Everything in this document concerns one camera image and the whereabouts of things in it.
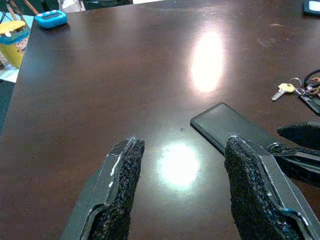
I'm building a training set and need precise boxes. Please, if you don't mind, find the black smartphone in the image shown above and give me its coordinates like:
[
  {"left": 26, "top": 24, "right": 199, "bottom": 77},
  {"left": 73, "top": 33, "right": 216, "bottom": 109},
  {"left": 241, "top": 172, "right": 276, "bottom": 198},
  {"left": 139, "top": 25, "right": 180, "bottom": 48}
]
[{"left": 190, "top": 102, "right": 283, "bottom": 155}]

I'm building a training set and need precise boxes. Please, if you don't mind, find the dark brown wooden table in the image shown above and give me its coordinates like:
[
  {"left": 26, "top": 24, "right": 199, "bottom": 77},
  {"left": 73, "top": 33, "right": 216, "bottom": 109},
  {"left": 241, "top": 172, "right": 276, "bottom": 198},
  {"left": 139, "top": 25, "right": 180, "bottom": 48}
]
[{"left": 0, "top": 0, "right": 320, "bottom": 240}]

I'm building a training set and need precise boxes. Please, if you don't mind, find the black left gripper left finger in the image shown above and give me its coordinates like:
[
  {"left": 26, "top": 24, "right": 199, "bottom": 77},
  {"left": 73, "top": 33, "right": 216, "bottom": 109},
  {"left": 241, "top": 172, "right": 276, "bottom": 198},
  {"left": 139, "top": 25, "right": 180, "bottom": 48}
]
[{"left": 59, "top": 136, "right": 146, "bottom": 240}]

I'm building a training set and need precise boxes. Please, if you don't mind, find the phone in blue case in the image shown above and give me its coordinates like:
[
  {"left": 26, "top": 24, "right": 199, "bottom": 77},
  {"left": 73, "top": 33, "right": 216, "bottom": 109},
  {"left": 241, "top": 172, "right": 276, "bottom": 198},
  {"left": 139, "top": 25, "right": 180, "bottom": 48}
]
[{"left": 302, "top": 0, "right": 320, "bottom": 17}]

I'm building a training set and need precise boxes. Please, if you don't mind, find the yellow printed cup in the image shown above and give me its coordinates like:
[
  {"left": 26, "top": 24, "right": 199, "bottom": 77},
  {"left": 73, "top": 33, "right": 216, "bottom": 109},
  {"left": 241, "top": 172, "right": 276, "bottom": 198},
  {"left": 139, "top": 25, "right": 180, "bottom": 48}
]
[{"left": 0, "top": 20, "right": 31, "bottom": 70}]

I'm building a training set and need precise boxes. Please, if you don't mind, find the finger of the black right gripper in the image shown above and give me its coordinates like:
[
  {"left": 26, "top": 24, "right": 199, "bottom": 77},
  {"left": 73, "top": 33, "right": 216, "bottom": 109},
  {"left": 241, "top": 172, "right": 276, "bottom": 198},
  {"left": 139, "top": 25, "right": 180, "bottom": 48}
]
[
  {"left": 276, "top": 120, "right": 320, "bottom": 152},
  {"left": 266, "top": 142, "right": 320, "bottom": 187}
]

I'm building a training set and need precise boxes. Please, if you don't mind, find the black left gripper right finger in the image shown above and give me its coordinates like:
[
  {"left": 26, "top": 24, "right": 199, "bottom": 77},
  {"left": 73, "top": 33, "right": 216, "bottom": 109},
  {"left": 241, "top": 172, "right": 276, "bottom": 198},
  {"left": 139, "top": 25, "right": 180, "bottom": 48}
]
[{"left": 224, "top": 134, "right": 320, "bottom": 240}]

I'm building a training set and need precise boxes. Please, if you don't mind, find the key bunch with black strap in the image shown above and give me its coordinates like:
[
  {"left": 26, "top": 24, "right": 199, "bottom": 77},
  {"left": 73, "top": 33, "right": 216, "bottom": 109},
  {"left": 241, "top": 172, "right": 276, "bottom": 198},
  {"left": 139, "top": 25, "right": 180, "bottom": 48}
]
[{"left": 271, "top": 69, "right": 320, "bottom": 113}]

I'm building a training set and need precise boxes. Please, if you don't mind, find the blue digital timer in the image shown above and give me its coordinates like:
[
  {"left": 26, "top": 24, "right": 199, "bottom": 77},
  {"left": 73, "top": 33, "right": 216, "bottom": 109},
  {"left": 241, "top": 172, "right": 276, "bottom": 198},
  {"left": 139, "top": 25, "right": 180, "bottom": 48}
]
[{"left": 34, "top": 9, "right": 68, "bottom": 30}]

